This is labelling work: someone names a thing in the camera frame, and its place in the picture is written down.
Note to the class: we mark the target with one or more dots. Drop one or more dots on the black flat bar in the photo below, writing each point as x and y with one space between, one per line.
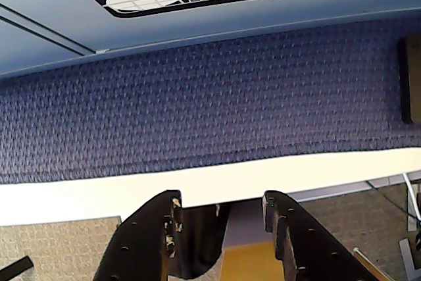
16 268

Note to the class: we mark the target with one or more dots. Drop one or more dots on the yellow wooden board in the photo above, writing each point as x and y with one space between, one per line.
250 261

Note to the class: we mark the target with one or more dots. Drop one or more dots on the blue dish-rack print cabinet door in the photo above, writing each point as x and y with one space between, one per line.
230 14

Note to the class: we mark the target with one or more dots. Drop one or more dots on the white angle bracket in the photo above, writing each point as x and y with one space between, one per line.
408 258

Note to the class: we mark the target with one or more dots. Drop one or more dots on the black rectangular box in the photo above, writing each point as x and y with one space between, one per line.
411 80

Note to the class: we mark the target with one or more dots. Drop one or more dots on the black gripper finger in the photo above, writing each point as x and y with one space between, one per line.
141 238
306 248

